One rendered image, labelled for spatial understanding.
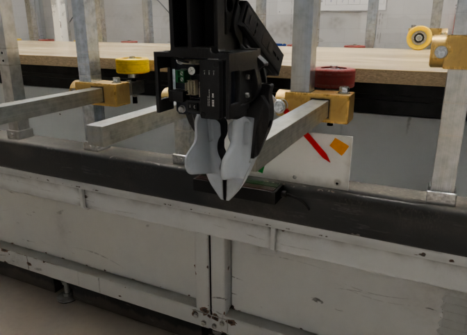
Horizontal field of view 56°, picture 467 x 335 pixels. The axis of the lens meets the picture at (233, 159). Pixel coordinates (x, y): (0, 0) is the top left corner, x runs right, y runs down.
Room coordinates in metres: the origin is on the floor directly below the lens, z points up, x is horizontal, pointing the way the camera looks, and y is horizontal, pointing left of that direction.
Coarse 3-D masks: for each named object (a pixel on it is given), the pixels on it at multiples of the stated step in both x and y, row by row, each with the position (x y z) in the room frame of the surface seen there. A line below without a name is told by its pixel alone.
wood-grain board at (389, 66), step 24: (24, 48) 1.64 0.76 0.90; (48, 48) 1.64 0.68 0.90; (72, 48) 1.64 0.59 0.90; (120, 48) 1.64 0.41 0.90; (144, 48) 1.64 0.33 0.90; (168, 48) 1.64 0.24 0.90; (288, 48) 1.64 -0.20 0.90; (336, 48) 1.64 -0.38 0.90; (360, 48) 1.64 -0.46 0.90; (288, 72) 0.96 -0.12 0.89; (360, 72) 0.89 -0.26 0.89; (384, 72) 0.87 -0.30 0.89; (408, 72) 0.85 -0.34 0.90; (432, 72) 0.83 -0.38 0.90
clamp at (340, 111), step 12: (276, 96) 0.79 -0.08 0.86; (288, 96) 0.78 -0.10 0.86; (300, 96) 0.77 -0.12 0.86; (312, 96) 0.76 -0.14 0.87; (324, 96) 0.75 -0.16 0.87; (336, 96) 0.74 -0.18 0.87; (348, 96) 0.73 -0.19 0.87; (288, 108) 0.78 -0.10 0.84; (336, 108) 0.74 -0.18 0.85; (348, 108) 0.73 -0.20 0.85; (324, 120) 0.75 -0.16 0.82; (336, 120) 0.74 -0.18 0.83; (348, 120) 0.74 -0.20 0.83
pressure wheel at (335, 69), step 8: (320, 72) 0.81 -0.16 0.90; (328, 72) 0.80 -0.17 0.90; (336, 72) 0.79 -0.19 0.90; (344, 72) 0.80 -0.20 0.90; (352, 72) 0.81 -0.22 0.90; (320, 80) 0.81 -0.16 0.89; (328, 80) 0.80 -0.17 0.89; (336, 80) 0.79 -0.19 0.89; (344, 80) 0.80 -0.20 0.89; (352, 80) 0.81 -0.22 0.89; (328, 88) 0.80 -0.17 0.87; (336, 88) 0.79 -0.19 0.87
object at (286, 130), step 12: (300, 108) 0.67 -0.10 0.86; (312, 108) 0.67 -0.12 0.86; (324, 108) 0.72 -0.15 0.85; (276, 120) 0.58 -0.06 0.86; (288, 120) 0.58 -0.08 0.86; (300, 120) 0.60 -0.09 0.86; (312, 120) 0.65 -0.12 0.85; (276, 132) 0.51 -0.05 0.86; (288, 132) 0.55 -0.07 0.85; (300, 132) 0.60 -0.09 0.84; (264, 144) 0.47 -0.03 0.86; (276, 144) 0.51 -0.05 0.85; (288, 144) 0.55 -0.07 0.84; (264, 156) 0.47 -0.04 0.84; (276, 156) 0.51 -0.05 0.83; (252, 168) 0.45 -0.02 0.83
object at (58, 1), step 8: (56, 0) 2.31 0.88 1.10; (64, 0) 2.35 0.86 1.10; (56, 8) 2.32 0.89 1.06; (64, 8) 2.35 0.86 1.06; (56, 16) 2.32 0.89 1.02; (64, 16) 2.34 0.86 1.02; (56, 24) 2.32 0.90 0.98; (64, 24) 2.33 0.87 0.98; (56, 32) 2.32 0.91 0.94; (64, 32) 2.33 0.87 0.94; (56, 40) 2.33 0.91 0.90; (64, 40) 2.32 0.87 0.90
